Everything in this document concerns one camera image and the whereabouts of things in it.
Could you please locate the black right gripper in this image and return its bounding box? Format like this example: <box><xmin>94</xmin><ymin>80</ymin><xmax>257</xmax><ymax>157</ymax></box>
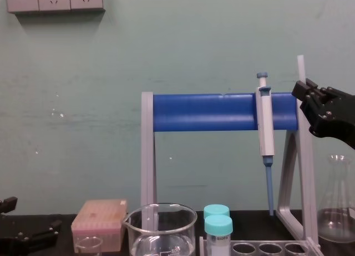
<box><xmin>291</xmin><ymin>78</ymin><xmax>355</xmax><ymax>151</ymax></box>

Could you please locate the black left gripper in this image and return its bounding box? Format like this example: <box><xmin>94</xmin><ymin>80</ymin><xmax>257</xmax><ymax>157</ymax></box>
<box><xmin>0</xmin><ymin>196</ymin><xmax>63</xmax><ymax>256</ymax></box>

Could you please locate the clear glass stirring rod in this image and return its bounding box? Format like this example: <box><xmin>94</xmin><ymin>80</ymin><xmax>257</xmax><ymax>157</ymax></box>
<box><xmin>297</xmin><ymin>55</ymin><xmax>308</xmax><ymax>85</ymax></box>

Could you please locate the grey and blue pipette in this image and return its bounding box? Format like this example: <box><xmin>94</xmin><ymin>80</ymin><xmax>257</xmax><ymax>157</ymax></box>
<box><xmin>255</xmin><ymin>71</ymin><xmax>276</xmax><ymax>217</ymax></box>

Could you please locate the small glass beaker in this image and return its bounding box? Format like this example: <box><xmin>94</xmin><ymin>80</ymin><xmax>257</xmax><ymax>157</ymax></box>
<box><xmin>74</xmin><ymin>236</ymin><xmax>104</xmax><ymax>256</ymax></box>

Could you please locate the pink pipette tip box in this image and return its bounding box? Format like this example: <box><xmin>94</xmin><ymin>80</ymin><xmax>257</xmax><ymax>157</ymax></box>
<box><xmin>70</xmin><ymin>198</ymin><xmax>129</xmax><ymax>253</ymax></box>

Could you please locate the glass conical flask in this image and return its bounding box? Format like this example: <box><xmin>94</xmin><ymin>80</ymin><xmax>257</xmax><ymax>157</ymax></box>
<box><xmin>316</xmin><ymin>154</ymin><xmax>355</xmax><ymax>244</ymax></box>

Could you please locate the grey pipette stand blue bar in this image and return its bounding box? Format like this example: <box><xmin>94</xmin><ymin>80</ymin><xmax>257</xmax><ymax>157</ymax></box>
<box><xmin>140</xmin><ymin>91</ymin><xmax>320</xmax><ymax>246</ymax></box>

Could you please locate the large glass beaker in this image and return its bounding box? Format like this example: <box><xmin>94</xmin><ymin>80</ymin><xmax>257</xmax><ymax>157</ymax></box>
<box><xmin>121</xmin><ymin>202</ymin><xmax>199</xmax><ymax>256</ymax></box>

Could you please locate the teal capped sample tube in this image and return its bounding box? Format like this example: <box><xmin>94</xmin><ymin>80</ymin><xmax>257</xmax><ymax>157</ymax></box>
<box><xmin>204</xmin><ymin>214</ymin><xmax>234</xmax><ymax>256</ymax></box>
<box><xmin>203</xmin><ymin>204</ymin><xmax>231</xmax><ymax>221</ymax></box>

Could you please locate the grey tube rack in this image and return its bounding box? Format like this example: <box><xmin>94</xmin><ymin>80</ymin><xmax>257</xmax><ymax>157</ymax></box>
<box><xmin>199</xmin><ymin>234</ymin><xmax>320</xmax><ymax>256</ymax></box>

